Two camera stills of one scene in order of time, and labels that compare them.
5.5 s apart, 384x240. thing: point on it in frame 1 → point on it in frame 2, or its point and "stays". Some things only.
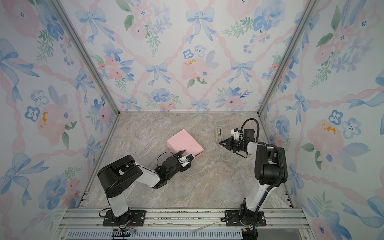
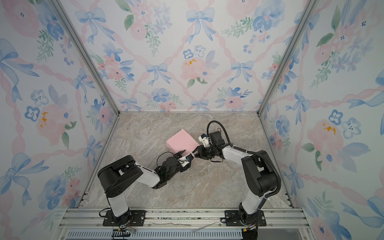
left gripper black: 178,155 stays
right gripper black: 229,146 → 200,153
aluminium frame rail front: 180,217 stays
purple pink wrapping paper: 184,142 stays
